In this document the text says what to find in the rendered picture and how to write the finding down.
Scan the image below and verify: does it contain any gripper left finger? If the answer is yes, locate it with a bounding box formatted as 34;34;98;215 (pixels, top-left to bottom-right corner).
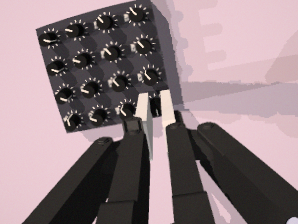
21;93;153;224

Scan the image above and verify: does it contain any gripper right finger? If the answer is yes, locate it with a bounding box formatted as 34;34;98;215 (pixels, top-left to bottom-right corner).
160;90;298;224

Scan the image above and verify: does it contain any black knob box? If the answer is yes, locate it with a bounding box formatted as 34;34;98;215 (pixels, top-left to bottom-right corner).
36;0;169;133

